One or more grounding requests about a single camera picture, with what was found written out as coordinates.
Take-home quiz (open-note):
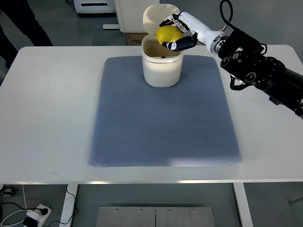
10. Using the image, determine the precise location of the white power strip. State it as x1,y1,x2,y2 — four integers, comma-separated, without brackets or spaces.
27,204,52,227

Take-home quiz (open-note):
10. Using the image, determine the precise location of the cardboard box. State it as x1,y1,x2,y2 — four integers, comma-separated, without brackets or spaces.
126,33,148,46

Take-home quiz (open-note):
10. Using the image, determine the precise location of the white cabinet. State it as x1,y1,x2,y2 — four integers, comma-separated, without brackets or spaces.
102,0,160,33

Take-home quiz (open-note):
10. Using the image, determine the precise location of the white table leg right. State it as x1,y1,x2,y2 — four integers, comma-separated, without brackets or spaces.
233,183,253,227

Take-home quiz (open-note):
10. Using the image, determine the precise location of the person in dark trousers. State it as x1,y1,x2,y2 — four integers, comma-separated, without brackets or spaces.
0,0,53,64

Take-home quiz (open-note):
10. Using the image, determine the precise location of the white trash can with lid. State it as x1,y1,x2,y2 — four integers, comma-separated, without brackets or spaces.
141,4,183,87

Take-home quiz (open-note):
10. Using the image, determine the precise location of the yellow lemon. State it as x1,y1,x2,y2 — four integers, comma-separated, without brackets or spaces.
155,26,184,44

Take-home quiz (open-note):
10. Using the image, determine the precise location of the white appliance with slot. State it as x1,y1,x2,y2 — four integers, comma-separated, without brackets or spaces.
73,0,116,14

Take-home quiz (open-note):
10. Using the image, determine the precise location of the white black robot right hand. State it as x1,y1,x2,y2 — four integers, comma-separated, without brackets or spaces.
160,12,227,54

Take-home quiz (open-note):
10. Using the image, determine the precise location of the black cable on floor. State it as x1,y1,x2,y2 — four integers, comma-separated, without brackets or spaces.
0,184,79,227

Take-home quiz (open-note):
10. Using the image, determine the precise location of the white table leg left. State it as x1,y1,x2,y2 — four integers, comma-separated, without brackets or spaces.
59,183,78,227

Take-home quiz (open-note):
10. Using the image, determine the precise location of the blue textured mat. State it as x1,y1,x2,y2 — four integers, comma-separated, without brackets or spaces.
89,55,241,167

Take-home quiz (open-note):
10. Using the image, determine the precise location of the caster wheel bottom left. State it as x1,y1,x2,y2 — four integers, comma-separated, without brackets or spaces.
0,184,15,197

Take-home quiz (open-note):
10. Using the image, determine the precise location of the white table leg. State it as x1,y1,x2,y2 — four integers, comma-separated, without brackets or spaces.
59,183,78,227
233,183,253,227

